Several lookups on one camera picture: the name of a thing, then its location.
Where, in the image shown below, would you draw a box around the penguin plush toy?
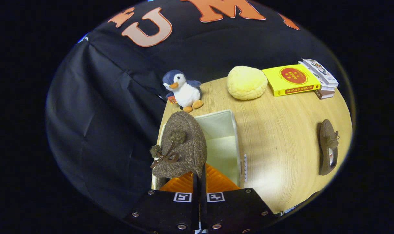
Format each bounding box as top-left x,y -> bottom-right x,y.
162,69 -> 204,113

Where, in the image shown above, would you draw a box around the yellow book with red circle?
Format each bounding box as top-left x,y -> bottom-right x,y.
262,64 -> 322,97

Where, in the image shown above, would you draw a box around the brown fuzzy shoe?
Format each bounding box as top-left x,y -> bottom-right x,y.
318,119 -> 340,176
150,111 -> 208,180

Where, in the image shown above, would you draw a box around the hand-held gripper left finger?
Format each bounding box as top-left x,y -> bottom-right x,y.
124,172 -> 200,234

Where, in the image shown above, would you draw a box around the yellow round plush cushion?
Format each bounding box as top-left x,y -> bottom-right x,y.
226,66 -> 268,101

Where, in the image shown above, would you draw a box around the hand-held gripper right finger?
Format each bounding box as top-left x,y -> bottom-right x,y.
199,163 -> 277,234

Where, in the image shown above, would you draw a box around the dark-spined book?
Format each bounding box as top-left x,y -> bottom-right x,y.
314,89 -> 335,100

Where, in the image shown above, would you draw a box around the beige fabric storage box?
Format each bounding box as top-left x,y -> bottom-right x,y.
151,110 -> 248,191

